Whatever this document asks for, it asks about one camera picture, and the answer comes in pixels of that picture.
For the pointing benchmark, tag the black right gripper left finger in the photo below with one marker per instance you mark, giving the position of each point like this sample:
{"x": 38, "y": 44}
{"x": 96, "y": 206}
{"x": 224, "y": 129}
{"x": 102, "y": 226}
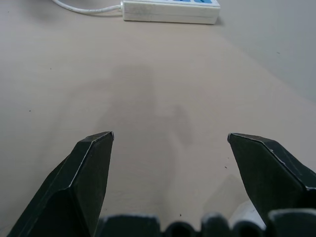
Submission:
{"x": 74, "y": 187}

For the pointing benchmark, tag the white power strip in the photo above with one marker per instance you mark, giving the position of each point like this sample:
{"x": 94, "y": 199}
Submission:
{"x": 170, "y": 12}

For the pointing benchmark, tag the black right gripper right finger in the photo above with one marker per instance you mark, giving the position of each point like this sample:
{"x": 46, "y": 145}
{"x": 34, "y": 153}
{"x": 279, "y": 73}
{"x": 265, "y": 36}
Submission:
{"x": 269, "y": 172}

